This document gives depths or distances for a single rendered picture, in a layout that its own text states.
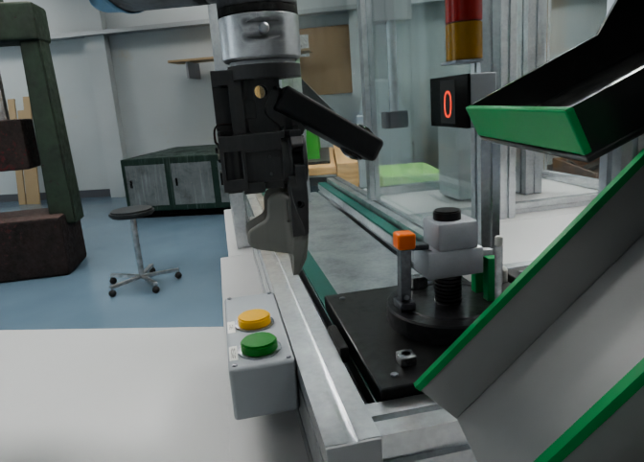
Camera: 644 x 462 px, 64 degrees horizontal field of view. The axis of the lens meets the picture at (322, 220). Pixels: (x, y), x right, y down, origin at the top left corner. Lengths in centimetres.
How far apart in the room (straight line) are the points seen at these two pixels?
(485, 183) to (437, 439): 43
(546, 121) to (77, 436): 62
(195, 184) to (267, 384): 573
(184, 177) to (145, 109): 238
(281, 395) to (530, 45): 151
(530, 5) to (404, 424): 158
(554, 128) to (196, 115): 793
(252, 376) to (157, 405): 20
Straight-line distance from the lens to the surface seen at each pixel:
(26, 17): 467
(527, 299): 38
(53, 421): 76
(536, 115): 25
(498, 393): 39
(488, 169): 79
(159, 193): 644
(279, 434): 63
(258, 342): 57
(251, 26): 49
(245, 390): 57
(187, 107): 817
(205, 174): 619
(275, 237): 51
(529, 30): 187
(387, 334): 57
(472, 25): 77
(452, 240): 56
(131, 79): 851
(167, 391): 75
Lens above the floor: 122
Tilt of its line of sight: 13 degrees down
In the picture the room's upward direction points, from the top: 4 degrees counter-clockwise
